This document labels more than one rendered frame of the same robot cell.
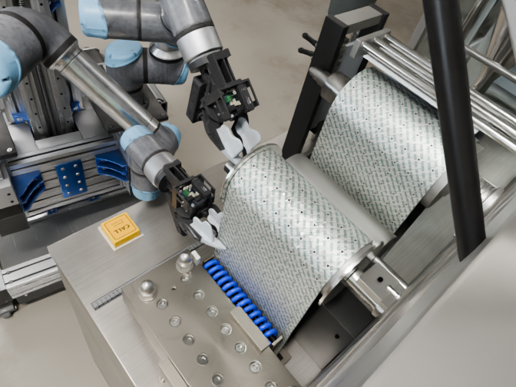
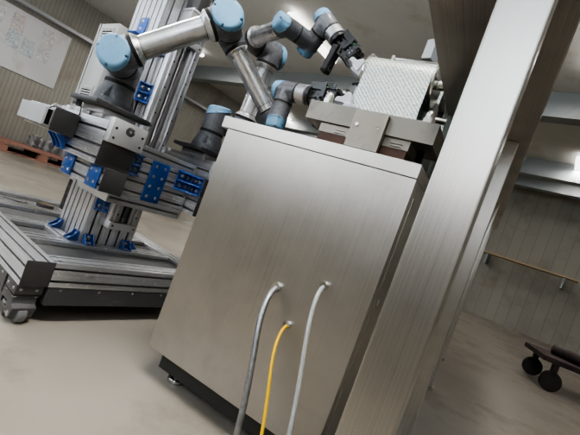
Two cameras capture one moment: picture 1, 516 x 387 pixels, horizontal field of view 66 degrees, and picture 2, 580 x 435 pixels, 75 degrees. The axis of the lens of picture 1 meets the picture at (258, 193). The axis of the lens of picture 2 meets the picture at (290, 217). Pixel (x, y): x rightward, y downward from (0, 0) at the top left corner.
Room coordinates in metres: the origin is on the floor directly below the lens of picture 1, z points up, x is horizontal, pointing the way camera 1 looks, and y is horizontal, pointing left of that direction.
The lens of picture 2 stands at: (-0.87, 0.32, 0.67)
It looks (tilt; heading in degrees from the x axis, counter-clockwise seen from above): 0 degrees down; 352
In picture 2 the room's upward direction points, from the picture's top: 20 degrees clockwise
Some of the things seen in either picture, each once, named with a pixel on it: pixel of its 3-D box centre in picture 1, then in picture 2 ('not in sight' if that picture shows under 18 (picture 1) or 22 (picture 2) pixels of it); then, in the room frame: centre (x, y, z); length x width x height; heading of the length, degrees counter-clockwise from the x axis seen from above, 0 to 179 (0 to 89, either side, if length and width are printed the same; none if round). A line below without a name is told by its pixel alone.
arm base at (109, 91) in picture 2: not in sight; (116, 95); (0.73, 0.90, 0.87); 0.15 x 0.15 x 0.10
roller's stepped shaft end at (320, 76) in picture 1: (320, 76); not in sight; (0.76, -0.06, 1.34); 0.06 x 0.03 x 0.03; 54
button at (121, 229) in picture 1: (120, 229); not in sight; (0.52, 0.31, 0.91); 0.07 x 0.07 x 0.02; 54
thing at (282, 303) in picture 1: (256, 276); (382, 110); (0.39, -0.04, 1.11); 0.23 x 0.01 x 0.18; 54
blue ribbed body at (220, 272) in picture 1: (239, 299); not in sight; (0.37, -0.03, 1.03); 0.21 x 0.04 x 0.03; 54
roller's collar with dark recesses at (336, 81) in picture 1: (341, 92); not in sight; (0.73, -0.11, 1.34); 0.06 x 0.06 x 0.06; 54
